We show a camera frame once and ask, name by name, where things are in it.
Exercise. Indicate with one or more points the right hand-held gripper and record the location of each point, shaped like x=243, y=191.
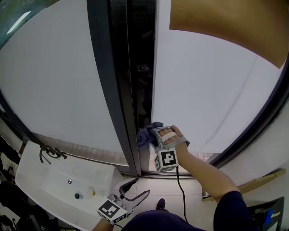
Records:
x=167, y=159

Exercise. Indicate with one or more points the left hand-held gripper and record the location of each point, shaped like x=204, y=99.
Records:
x=110, y=211

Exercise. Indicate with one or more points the purple cleaning cloth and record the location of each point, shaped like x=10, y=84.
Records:
x=145, y=135

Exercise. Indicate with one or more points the black framed glass door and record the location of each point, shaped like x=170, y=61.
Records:
x=144, y=56

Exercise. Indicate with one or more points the person's right forearm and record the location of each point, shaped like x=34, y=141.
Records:
x=203, y=176

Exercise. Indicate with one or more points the person's left forearm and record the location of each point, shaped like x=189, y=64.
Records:
x=102, y=225

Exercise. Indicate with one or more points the person's right hand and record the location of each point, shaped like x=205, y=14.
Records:
x=168, y=130

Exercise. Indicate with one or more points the person's dark shoe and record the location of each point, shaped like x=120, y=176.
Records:
x=161, y=203

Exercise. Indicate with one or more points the clear bottle with dark cap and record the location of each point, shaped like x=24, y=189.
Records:
x=85, y=193

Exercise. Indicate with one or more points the metal sink drain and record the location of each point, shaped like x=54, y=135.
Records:
x=70, y=181

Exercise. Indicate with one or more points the person's navy t-shirt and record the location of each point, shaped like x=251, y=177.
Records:
x=232, y=214

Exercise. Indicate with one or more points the white sink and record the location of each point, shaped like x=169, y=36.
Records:
x=45, y=178

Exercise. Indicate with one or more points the black faucet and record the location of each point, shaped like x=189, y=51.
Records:
x=44, y=151

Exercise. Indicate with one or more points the black side table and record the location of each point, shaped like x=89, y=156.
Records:
x=266, y=216

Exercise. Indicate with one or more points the blue item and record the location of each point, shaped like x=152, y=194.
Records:
x=269, y=216

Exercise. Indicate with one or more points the black framed glass window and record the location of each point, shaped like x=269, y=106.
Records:
x=56, y=79

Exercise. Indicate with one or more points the brown paper sheet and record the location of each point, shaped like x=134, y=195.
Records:
x=225, y=22

